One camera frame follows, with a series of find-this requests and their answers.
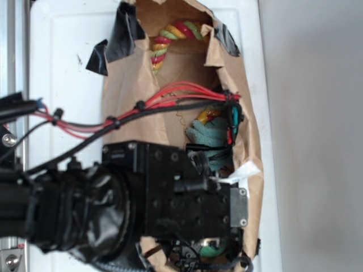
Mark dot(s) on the white tray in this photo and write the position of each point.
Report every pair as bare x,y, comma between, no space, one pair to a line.
62,37

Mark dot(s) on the aluminium frame rail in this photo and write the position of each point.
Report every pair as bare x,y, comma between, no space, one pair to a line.
14,78

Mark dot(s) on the green dimpled rubber ball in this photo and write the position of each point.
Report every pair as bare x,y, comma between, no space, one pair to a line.
212,247

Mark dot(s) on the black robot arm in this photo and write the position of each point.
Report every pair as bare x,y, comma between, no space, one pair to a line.
99,214

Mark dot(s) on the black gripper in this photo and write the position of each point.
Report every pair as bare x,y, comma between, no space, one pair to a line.
163,192

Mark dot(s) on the black bracket with bolts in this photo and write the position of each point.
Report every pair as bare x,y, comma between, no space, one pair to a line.
8,141

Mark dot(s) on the brown paper bag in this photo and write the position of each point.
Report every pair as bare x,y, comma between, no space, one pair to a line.
214,60

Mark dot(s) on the multicolour twisted rope toy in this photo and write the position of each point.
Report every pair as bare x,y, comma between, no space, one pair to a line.
170,39

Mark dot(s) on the white paper label tag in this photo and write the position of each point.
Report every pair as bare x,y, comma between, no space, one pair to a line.
240,176

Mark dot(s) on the light blue towel cloth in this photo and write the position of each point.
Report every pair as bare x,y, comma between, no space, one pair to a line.
212,134

